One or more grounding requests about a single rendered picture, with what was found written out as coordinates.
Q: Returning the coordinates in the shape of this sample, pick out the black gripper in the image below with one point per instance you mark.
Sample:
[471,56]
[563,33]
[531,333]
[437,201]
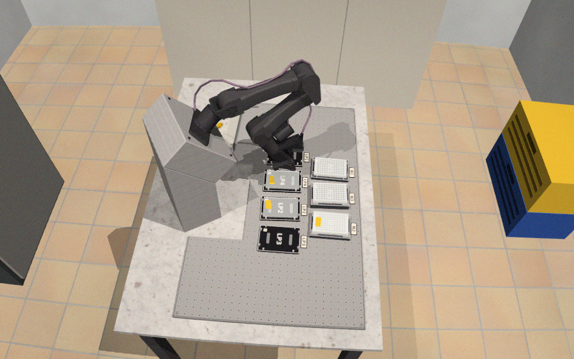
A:
[288,164]

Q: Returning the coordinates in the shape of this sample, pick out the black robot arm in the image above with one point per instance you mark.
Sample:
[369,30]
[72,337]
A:
[304,87]

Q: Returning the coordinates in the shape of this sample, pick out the grey control panel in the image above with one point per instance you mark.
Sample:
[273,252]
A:
[229,130]

